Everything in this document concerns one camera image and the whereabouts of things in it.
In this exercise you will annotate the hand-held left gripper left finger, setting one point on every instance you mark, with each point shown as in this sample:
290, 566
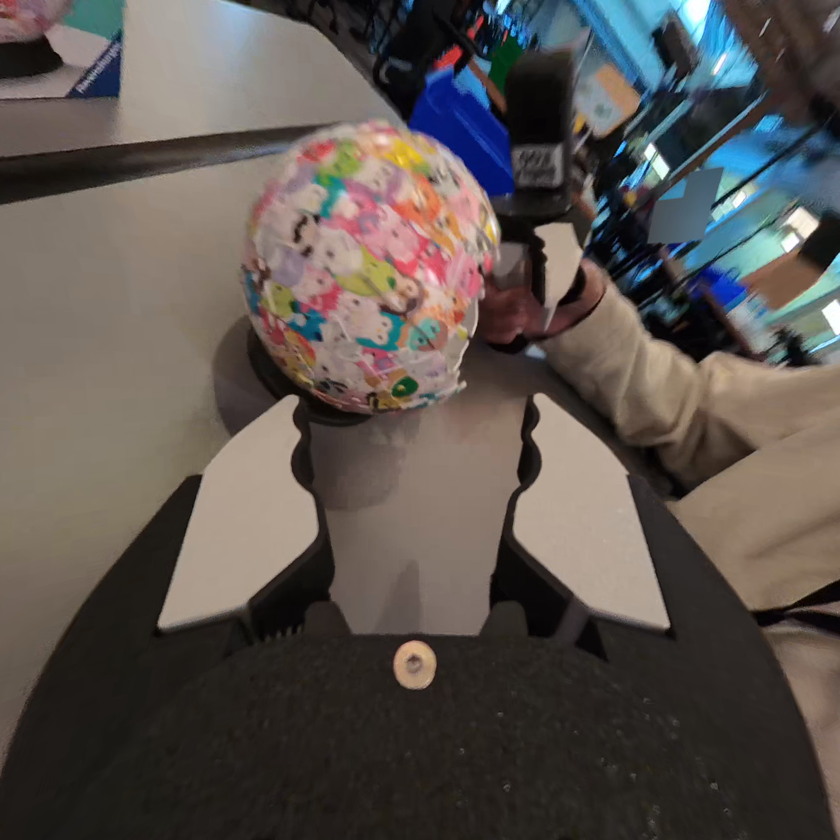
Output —
236, 538

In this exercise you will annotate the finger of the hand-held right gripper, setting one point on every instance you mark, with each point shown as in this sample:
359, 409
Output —
564, 262
512, 269

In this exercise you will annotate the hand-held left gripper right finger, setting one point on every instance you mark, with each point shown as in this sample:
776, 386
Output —
590, 544

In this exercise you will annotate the colourful puzzle ball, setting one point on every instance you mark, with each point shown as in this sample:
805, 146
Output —
367, 262

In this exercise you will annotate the person's right forearm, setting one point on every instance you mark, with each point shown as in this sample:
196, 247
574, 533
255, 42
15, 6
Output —
656, 394

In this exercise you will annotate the black ball stand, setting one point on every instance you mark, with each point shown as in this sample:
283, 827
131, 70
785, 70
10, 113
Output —
275, 380

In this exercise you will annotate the puzzle box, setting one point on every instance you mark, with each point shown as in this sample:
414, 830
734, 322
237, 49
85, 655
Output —
92, 59

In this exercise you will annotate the person's right hand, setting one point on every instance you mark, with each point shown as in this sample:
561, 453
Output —
512, 321

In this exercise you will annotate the blue plastic bin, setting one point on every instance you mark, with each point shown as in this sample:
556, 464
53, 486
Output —
459, 131

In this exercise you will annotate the person's beige sweatshirt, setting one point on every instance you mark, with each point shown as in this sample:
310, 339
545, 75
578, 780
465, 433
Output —
774, 525

